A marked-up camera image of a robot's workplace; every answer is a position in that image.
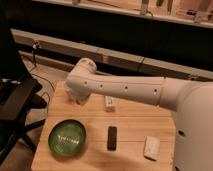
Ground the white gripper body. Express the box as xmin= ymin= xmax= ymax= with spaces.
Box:
xmin=65 ymin=85 xmax=91 ymax=104

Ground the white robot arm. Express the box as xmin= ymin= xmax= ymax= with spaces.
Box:
xmin=64 ymin=58 xmax=213 ymax=171

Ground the green ceramic bowl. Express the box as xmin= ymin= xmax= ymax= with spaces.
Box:
xmin=48 ymin=119 xmax=87 ymax=157

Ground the white rectangular box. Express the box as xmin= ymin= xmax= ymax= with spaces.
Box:
xmin=105 ymin=96 xmax=115 ymax=112

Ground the black remote control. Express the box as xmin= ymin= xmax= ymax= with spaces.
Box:
xmin=107 ymin=126 xmax=117 ymax=150

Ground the wooden table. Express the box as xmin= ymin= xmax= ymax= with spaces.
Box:
xmin=31 ymin=83 xmax=175 ymax=171

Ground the black chair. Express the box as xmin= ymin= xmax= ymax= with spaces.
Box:
xmin=0 ymin=11 xmax=47 ymax=165

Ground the black cable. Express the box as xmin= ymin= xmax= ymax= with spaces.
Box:
xmin=31 ymin=41 xmax=56 ymax=104

